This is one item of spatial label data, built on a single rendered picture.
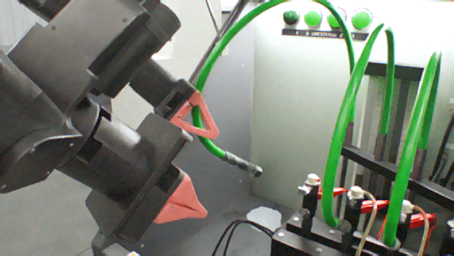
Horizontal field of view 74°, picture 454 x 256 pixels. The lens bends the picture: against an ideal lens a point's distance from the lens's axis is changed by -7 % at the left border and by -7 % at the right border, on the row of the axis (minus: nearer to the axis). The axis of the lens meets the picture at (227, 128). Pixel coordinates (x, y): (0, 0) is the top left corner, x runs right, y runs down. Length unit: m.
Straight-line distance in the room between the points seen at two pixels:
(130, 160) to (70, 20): 0.11
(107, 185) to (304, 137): 0.72
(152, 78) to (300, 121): 0.52
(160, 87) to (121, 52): 0.27
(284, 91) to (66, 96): 0.76
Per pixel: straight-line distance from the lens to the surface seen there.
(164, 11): 0.51
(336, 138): 0.40
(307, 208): 0.63
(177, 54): 3.35
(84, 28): 0.20
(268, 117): 0.95
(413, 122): 0.41
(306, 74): 0.87
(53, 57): 0.20
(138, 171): 0.25
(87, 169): 0.24
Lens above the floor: 1.38
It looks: 19 degrees down
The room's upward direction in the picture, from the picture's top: straight up
